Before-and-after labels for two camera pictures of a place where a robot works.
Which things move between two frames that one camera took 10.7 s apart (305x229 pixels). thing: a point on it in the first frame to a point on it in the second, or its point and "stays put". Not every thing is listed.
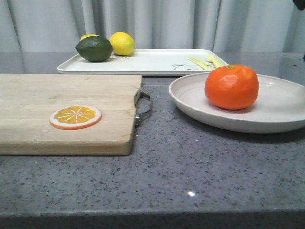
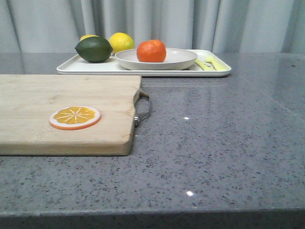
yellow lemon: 123,43 stays put
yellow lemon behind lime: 87,35 stays put
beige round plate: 279,106 to 175,59
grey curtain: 238,26 stays put
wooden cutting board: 67,115 stays put
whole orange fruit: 231,87 to 151,51
